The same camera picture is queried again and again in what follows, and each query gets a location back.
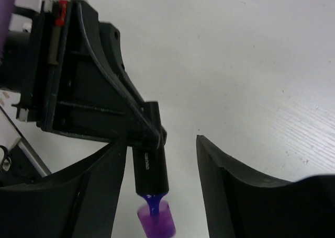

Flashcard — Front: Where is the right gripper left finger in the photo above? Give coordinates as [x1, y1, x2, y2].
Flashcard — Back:
[1, 140, 127, 237]

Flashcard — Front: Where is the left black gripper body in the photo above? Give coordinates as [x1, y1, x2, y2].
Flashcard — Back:
[1, 0, 68, 122]

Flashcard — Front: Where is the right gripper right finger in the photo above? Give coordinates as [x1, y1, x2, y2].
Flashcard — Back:
[196, 135, 334, 237]

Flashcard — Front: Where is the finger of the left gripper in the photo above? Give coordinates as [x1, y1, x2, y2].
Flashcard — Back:
[39, 0, 160, 148]
[99, 22, 128, 84]

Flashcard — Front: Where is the purple tip black highlighter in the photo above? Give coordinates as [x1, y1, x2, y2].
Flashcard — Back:
[132, 101, 169, 217]

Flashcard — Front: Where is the purple highlighter cap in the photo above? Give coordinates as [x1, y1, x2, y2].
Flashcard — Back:
[137, 200, 176, 238]

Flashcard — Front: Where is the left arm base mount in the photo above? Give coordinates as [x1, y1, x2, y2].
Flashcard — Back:
[1, 108, 51, 187]

